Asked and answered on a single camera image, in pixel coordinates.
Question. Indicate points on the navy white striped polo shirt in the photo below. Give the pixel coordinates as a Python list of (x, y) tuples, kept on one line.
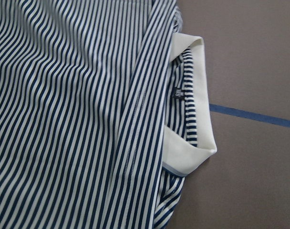
[(103, 113)]

